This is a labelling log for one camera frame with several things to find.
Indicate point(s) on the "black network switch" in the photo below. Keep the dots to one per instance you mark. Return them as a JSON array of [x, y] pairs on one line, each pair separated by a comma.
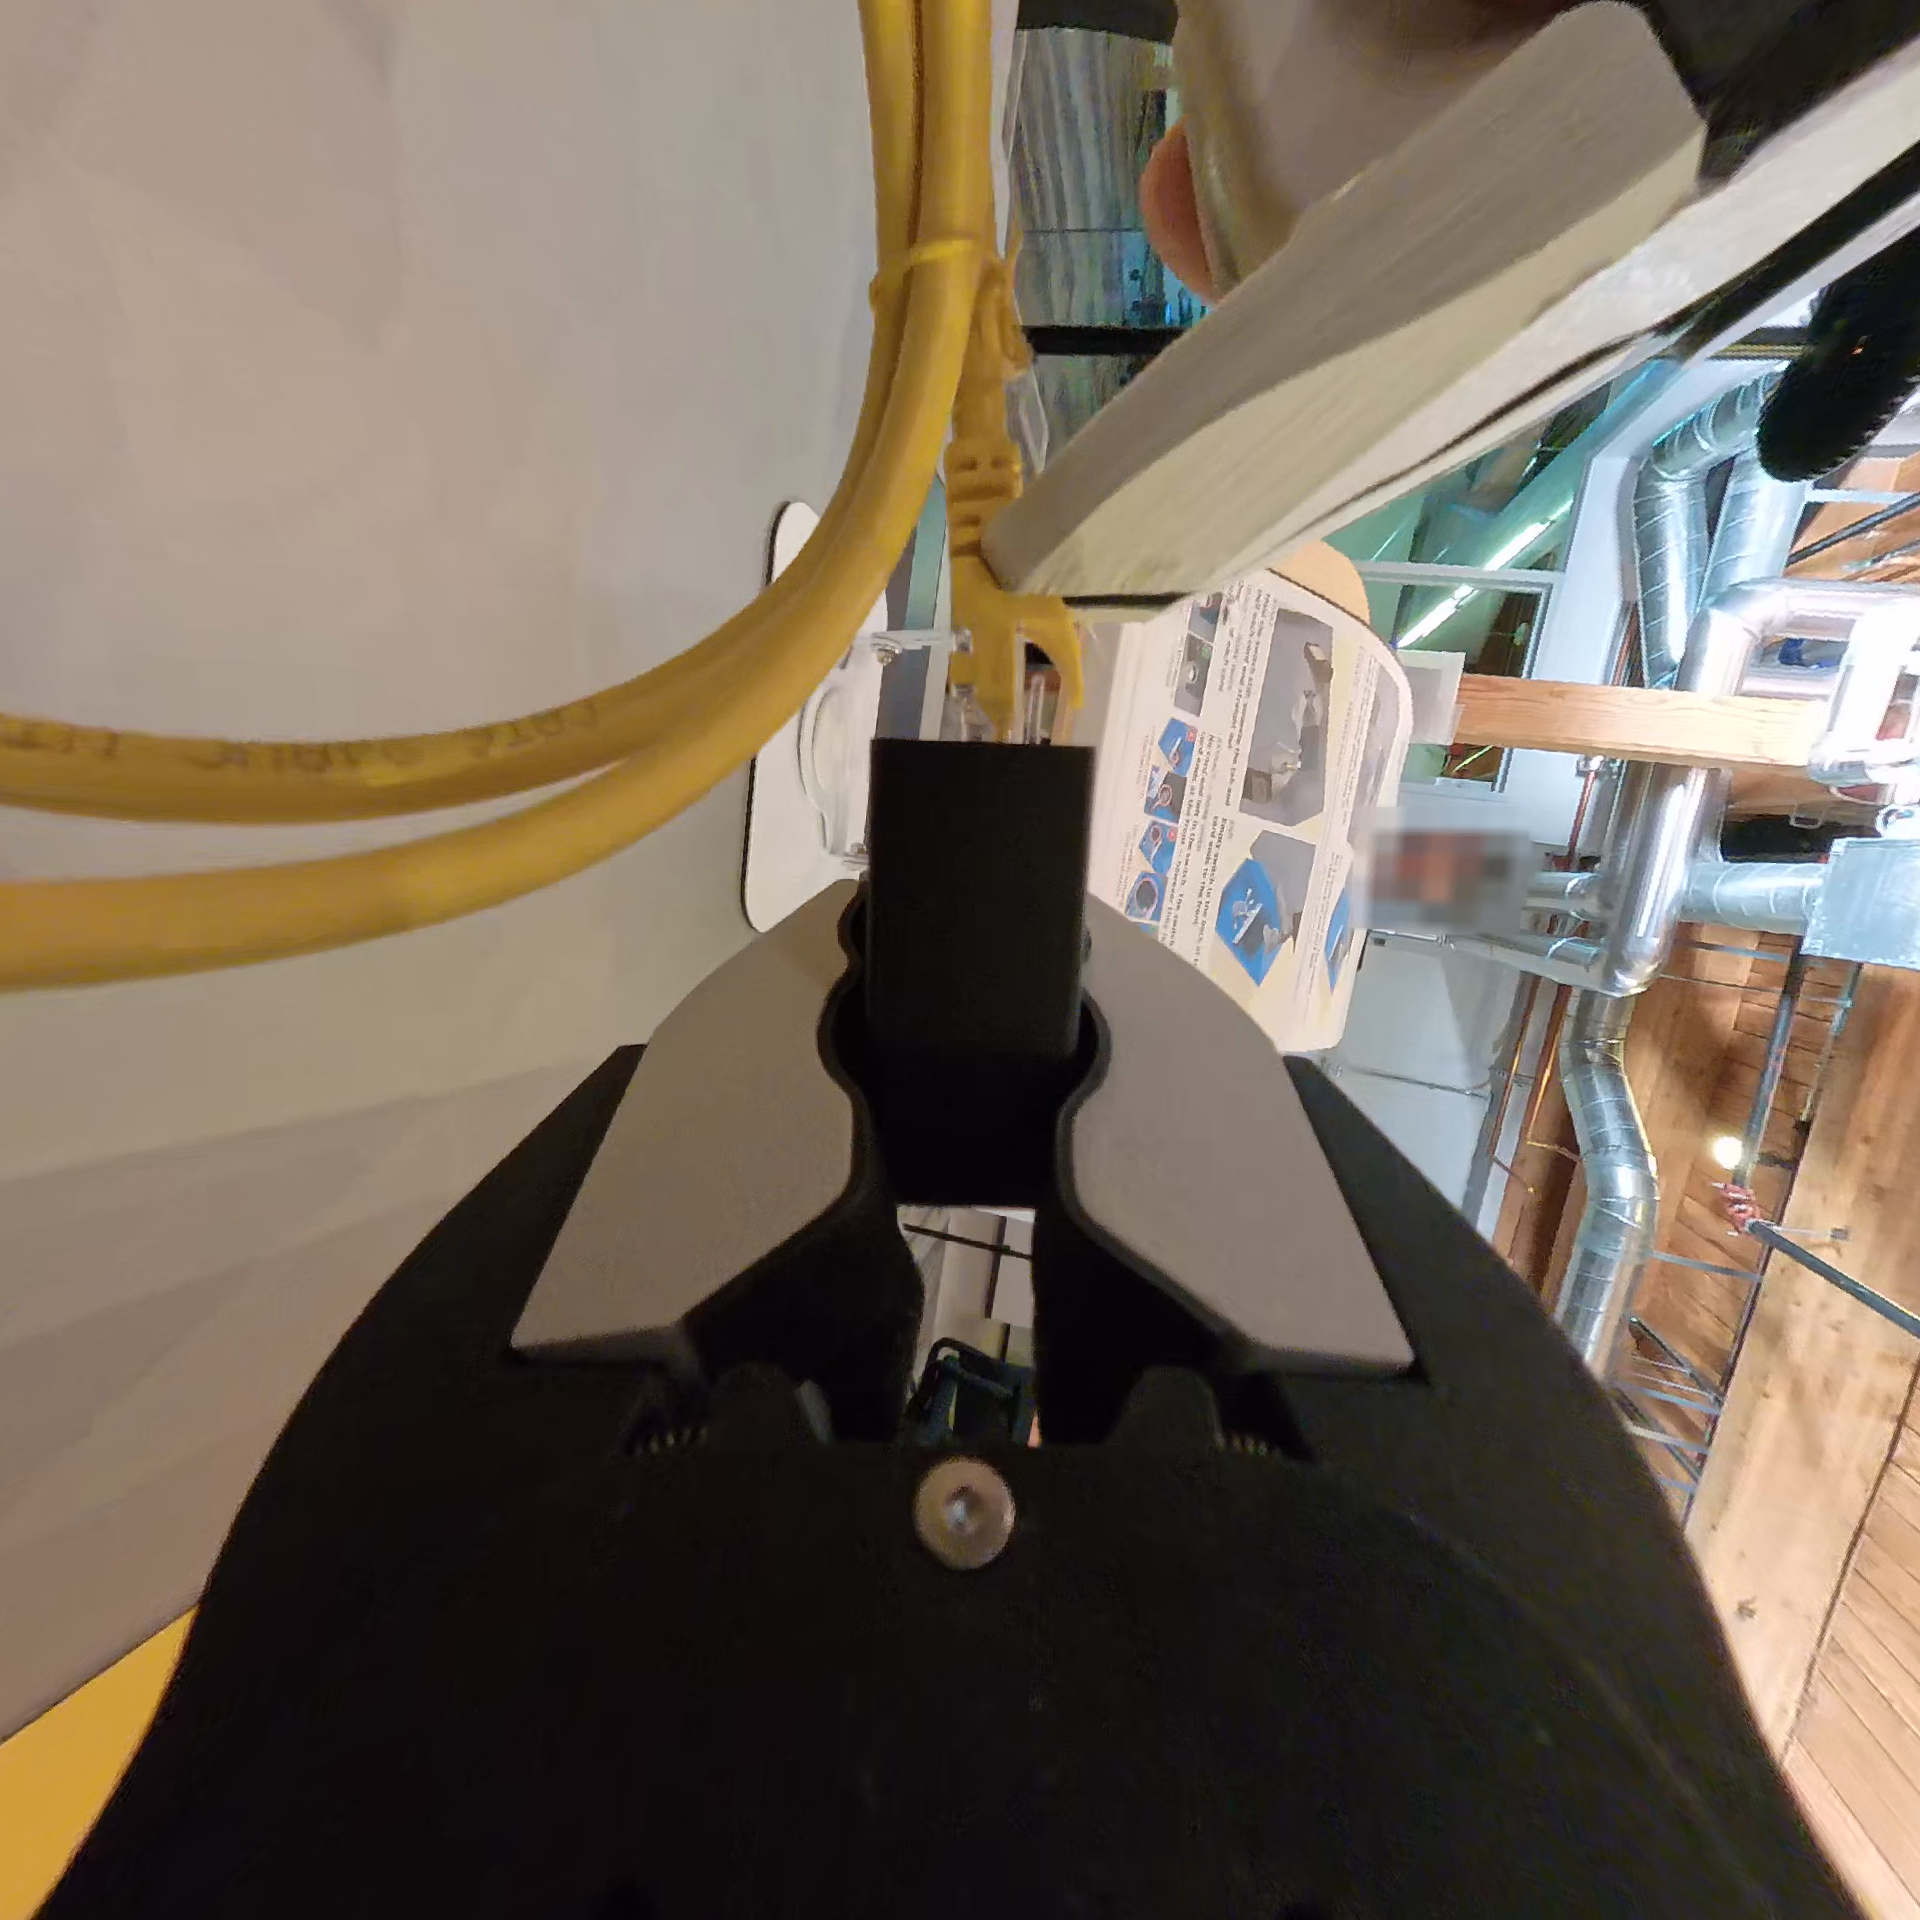
[[975, 960]]

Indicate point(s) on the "illustrated instruction sheet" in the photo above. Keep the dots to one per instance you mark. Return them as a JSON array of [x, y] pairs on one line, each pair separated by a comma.
[[1277, 720]]

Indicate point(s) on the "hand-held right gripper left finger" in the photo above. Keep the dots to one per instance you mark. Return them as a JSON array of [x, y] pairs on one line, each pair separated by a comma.
[[692, 1185]]

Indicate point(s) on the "person's left hand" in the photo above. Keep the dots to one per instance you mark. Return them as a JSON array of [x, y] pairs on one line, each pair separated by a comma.
[[1185, 210]]

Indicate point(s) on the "wooden beam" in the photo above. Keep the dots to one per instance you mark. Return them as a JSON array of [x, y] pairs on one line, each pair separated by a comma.
[[1622, 720]]

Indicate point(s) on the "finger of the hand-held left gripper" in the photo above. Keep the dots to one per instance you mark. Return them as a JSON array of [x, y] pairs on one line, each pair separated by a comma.
[[1425, 270]]

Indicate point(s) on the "silver ventilation duct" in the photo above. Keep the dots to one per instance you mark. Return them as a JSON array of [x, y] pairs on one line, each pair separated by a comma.
[[1652, 840]]

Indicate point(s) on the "clear acrylic holder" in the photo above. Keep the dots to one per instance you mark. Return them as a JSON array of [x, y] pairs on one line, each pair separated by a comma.
[[832, 779]]

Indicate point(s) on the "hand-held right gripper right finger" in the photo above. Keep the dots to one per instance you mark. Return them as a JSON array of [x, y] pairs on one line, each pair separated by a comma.
[[1230, 1185]]

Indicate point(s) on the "white rounded panel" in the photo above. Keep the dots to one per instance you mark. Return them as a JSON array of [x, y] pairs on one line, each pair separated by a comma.
[[773, 878]]

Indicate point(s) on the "yellow panel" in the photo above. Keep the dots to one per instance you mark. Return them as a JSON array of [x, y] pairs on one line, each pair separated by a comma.
[[60, 1799]]

